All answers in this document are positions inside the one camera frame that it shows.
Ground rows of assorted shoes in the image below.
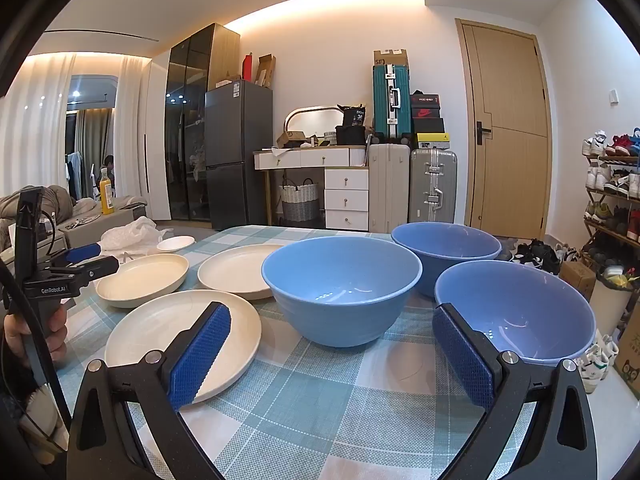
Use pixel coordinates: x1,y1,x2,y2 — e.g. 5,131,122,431
581,127,640,243

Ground wooden door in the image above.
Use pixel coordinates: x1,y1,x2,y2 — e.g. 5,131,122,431
455,18,553,241

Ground white plastic bag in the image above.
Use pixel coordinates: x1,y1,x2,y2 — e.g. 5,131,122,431
100,216,173,257

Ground silver suitcase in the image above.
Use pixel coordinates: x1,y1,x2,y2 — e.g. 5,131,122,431
409,148,458,226

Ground yellow black shoebox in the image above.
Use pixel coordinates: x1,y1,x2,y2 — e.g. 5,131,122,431
415,132,451,150

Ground white trash bin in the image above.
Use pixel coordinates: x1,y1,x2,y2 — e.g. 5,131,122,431
590,265,636,341

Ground blue bowl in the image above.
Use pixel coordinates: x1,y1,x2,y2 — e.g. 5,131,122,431
261,236,423,349
434,260,597,367
391,221,502,298

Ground tall dark glass cabinet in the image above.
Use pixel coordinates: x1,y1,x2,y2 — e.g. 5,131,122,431
165,22,241,222

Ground pile of dark sneakers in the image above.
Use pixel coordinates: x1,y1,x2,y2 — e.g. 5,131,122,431
510,237,581,276

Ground white green sneaker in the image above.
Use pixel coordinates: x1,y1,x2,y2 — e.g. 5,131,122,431
595,327,621,366
575,342,608,395

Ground open cardboard box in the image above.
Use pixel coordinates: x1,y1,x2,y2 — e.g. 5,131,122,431
255,54,277,88

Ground cream plate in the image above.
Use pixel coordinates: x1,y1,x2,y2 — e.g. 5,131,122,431
197,244,288,302
104,290,262,405
95,253,190,309

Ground arched mirror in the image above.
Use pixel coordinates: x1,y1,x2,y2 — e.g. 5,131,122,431
284,105,346,136

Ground flat cardboard box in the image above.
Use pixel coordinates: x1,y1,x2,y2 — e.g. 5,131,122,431
372,49,410,68

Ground wooden shoe rack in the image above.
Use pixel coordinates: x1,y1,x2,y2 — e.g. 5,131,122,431
582,152,640,263

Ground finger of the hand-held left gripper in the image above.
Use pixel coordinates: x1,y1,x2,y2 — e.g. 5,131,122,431
50,242,103,269
74,256,121,282

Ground orange juice bottle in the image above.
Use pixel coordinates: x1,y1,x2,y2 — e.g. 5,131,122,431
99,167,115,216

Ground person's left forearm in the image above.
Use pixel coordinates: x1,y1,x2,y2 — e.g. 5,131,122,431
0,362,71,466

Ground small white bowl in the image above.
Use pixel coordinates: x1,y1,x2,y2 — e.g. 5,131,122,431
156,235,196,253

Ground woven laundry basket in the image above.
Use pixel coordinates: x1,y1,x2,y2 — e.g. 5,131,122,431
279,178,321,223

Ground teal checked tablecloth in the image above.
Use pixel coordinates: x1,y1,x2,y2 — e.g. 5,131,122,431
50,225,591,480

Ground grey refrigerator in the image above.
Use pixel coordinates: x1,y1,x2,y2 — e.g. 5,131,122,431
204,79,274,231

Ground person's left hand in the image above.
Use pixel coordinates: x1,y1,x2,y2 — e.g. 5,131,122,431
2,305,69,367

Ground white suitcase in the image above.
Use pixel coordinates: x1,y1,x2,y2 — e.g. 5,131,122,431
368,142,412,233

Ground black paper bag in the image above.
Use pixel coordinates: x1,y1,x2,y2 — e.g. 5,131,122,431
337,104,368,128

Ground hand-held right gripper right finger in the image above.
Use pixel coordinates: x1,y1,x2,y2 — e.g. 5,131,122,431
431,302,596,480

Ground grey-brown duvet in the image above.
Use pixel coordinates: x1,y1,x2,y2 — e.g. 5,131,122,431
0,185,98,243

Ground large cardboard box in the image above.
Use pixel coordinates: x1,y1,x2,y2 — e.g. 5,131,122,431
615,305,640,411

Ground small cardboard box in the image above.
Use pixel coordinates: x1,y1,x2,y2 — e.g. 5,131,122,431
559,260,598,301

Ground teal suitcase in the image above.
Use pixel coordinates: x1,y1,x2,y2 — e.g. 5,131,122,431
372,64,412,143

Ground beige sofa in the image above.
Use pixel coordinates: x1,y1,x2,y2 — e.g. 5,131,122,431
55,195,151,251

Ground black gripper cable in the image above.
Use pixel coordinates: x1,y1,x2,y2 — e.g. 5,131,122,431
0,210,73,436

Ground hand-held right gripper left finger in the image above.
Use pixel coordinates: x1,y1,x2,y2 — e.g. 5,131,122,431
67,301,233,480

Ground white dressing table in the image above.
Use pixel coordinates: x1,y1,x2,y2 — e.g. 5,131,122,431
252,146,371,233

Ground white sheer curtain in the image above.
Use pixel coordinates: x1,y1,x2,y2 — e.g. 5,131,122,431
114,55,153,221
0,52,76,201

